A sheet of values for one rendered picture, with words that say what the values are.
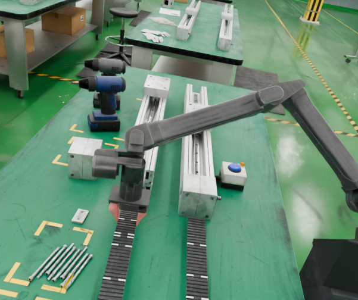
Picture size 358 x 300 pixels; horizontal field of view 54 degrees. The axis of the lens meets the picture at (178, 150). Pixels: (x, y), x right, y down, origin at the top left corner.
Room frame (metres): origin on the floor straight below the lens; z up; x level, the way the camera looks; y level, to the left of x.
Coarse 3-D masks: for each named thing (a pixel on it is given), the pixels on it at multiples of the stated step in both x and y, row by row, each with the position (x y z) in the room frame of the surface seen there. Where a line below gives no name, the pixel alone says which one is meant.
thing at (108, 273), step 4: (108, 272) 0.54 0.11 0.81; (112, 272) 0.54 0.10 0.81; (116, 272) 0.54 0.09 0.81; (120, 272) 0.54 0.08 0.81; (124, 272) 0.54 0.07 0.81; (104, 276) 0.52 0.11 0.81; (108, 276) 0.53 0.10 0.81; (112, 276) 0.53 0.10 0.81; (116, 276) 0.53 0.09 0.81; (120, 276) 0.53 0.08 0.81; (124, 276) 0.53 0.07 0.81
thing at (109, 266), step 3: (108, 264) 0.56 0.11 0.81; (111, 264) 0.56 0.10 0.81; (114, 264) 0.56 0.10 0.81; (117, 264) 0.56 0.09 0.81; (120, 264) 0.56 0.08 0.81; (108, 267) 0.55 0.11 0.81; (111, 267) 0.55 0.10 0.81; (114, 267) 0.55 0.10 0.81; (117, 267) 0.55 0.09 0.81; (120, 267) 0.56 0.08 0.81; (123, 267) 0.56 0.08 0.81; (126, 267) 0.56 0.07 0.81; (114, 270) 0.54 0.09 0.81; (117, 270) 0.55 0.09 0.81; (120, 270) 0.55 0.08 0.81; (123, 270) 0.55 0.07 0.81; (126, 270) 0.55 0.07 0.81
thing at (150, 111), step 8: (144, 96) 1.44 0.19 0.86; (144, 104) 1.36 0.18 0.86; (152, 104) 1.44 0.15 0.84; (160, 104) 1.39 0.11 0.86; (144, 112) 1.28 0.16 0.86; (152, 112) 1.35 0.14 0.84; (160, 112) 1.31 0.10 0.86; (136, 120) 1.20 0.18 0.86; (144, 120) 1.27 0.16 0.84; (152, 120) 1.29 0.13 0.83; (144, 152) 1.03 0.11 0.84; (152, 152) 0.99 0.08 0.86; (152, 160) 0.95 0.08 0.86; (152, 168) 0.90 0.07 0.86; (144, 176) 0.89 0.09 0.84; (152, 176) 0.89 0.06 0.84; (144, 184) 0.89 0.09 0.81
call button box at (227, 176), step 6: (222, 162) 1.06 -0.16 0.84; (228, 162) 1.06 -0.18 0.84; (222, 168) 1.03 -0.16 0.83; (228, 168) 1.02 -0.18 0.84; (222, 174) 1.00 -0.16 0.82; (228, 174) 0.99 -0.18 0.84; (234, 174) 0.99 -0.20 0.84; (240, 174) 1.00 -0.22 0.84; (246, 174) 1.00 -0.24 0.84; (222, 180) 0.99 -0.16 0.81; (228, 180) 0.99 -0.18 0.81; (234, 180) 0.99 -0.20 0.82; (240, 180) 0.99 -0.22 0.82; (222, 186) 0.99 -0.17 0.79; (228, 186) 0.99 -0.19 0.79; (234, 186) 0.99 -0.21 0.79; (240, 186) 0.99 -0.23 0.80
